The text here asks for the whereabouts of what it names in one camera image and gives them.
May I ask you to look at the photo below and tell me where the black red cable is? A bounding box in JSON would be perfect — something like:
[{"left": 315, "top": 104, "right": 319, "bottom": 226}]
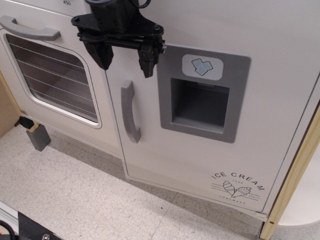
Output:
[{"left": 0, "top": 219, "right": 21, "bottom": 240}]

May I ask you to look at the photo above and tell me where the white oven door with window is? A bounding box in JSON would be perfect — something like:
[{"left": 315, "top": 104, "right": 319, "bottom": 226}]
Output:
[{"left": 0, "top": 14, "right": 121, "bottom": 157}]

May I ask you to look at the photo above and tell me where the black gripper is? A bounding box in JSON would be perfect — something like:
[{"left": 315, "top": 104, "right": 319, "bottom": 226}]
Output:
[{"left": 71, "top": 0, "right": 166, "bottom": 78}]

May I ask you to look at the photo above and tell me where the grey oven door handle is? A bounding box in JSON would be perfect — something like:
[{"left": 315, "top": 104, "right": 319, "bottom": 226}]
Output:
[{"left": 0, "top": 15, "right": 61, "bottom": 41}]

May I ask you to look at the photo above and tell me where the grey fridge door handle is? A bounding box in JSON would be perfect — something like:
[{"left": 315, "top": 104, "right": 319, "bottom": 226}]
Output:
[{"left": 120, "top": 80, "right": 141, "bottom": 143}]

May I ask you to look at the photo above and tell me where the light wooden left panel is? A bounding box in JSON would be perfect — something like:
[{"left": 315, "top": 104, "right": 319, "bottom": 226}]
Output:
[{"left": 0, "top": 72, "right": 21, "bottom": 137}]

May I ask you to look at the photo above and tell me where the grey ice dispenser panel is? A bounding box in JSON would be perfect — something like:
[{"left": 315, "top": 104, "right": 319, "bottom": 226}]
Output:
[{"left": 157, "top": 45, "right": 251, "bottom": 143}]

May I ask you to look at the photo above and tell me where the light wooden side post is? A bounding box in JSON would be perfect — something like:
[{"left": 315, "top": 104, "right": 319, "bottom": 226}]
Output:
[{"left": 259, "top": 105, "right": 320, "bottom": 240}]

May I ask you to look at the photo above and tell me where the grey kitchen leg block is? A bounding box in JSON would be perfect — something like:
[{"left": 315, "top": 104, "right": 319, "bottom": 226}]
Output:
[{"left": 26, "top": 125, "right": 51, "bottom": 152}]

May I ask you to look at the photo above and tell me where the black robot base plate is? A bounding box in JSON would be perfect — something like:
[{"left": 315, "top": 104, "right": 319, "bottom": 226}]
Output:
[{"left": 16, "top": 212, "right": 62, "bottom": 240}]

